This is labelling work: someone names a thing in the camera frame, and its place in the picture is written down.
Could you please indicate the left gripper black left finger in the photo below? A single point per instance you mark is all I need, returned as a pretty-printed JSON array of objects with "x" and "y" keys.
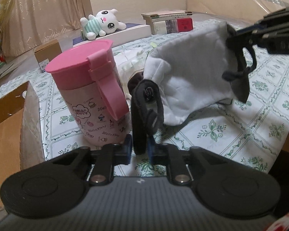
[{"x": 58, "y": 185}]

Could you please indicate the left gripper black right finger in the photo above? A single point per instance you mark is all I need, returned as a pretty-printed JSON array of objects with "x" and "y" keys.
[{"x": 223, "y": 186}]

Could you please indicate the grey white fabric hat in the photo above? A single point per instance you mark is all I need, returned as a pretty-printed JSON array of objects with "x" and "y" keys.
[{"x": 186, "y": 74}]

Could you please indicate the white cloth pile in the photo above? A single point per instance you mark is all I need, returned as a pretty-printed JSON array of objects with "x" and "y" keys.
[{"x": 130, "y": 67}]

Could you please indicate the open brown cardboard tray box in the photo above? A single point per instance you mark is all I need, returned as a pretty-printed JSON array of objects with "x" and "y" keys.
[{"x": 20, "y": 135}]

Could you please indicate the stack of books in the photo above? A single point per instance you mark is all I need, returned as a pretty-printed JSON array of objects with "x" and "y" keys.
[{"x": 169, "y": 21}]

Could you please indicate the pink Hello Kitty cup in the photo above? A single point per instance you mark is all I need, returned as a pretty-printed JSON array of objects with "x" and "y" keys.
[{"x": 88, "y": 81}]

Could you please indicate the small closed cardboard box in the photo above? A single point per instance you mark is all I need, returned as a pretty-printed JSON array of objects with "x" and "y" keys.
[{"x": 46, "y": 52}]

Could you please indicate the white flat box blue top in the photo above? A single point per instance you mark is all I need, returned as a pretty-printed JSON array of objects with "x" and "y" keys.
[{"x": 133, "y": 32}]

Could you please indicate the white plush cat toy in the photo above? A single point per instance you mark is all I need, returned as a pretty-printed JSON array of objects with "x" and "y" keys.
[{"x": 103, "y": 23}]

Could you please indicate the beige curtain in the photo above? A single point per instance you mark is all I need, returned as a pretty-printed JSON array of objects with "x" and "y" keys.
[{"x": 35, "y": 22}]

